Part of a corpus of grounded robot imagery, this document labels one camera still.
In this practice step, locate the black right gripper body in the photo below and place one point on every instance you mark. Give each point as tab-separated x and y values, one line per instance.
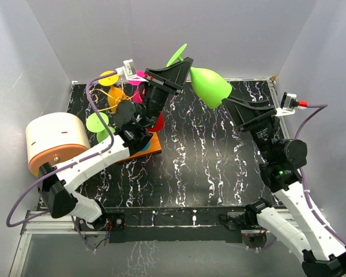
263	134

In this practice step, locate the white orange cylindrical container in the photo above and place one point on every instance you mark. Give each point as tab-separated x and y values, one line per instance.
54	138

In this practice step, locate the green plastic wine glass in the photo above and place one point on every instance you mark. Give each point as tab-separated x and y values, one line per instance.
94	125
209	86

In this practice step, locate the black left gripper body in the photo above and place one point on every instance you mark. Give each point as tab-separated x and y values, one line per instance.
155	100

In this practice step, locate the magenta plastic wine glass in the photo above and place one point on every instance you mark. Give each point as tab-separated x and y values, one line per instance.
136	95

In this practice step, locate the red plastic wine glass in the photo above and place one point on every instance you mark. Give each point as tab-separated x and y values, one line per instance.
158	125

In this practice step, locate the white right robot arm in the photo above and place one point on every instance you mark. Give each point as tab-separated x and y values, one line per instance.
319	249

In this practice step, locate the aluminium front frame rail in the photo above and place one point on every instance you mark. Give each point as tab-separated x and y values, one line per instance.
133	224

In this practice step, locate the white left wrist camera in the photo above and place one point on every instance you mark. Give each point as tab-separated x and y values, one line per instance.
128	70

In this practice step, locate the green plastic wine glass front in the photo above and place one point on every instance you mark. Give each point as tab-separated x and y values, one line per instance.
94	125

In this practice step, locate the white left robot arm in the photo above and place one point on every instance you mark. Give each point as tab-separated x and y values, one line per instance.
128	133

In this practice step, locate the gold wire wine glass rack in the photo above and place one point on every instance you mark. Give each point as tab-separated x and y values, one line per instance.
123	118

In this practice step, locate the orange plastic wine glass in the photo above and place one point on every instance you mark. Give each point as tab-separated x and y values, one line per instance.
115	95

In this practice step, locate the blue plastic wine glass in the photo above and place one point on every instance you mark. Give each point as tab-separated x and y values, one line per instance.
146	146

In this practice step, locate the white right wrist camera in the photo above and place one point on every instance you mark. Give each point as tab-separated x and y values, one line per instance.
289	104

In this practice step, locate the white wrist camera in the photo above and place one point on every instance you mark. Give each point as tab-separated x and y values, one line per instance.
128	70
289	104

